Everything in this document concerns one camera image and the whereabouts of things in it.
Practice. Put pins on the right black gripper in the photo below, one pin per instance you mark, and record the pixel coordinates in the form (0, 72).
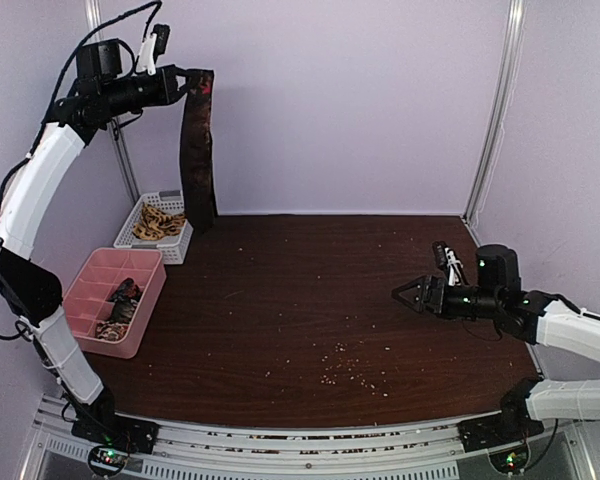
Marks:
(429, 286)

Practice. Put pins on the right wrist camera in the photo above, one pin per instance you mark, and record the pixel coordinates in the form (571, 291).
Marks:
(447, 261)

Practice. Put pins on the aluminium front rail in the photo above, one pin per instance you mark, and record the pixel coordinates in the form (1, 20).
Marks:
(421, 450)

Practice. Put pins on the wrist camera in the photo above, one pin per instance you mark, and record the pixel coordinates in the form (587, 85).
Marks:
(155, 47)
(447, 261)

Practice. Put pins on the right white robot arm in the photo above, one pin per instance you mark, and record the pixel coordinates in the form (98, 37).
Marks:
(534, 317)

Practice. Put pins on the pink divided plastic box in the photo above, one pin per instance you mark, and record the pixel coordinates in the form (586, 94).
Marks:
(86, 301)

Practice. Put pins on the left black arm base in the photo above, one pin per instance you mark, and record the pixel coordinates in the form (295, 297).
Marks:
(99, 423)

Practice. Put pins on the leopard print tie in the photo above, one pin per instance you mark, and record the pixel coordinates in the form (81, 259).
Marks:
(155, 225)

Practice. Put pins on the dark red patterned tie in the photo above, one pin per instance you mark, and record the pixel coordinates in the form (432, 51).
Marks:
(196, 155)

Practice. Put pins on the white perforated plastic basket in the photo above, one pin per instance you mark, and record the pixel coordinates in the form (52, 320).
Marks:
(173, 249)

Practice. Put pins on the left aluminium frame post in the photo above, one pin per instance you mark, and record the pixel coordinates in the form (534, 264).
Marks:
(93, 18)

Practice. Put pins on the rolled leopard tie in box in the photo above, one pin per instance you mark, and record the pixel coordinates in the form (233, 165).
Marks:
(111, 331)

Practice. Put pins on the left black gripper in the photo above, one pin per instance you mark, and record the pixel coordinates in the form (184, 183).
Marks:
(168, 88)

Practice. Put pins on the right aluminium frame post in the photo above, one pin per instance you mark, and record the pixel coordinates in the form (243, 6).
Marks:
(495, 127)

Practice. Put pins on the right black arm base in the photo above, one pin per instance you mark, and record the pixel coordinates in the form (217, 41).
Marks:
(500, 430)

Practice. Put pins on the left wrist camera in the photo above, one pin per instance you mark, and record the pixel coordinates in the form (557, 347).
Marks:
(155, 47)

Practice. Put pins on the rolled dark tie in box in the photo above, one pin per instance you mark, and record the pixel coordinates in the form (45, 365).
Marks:
(125, 300)

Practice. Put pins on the aluminium frame post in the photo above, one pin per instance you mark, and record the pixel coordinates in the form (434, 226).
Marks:
(93, 18)
(495, 127)

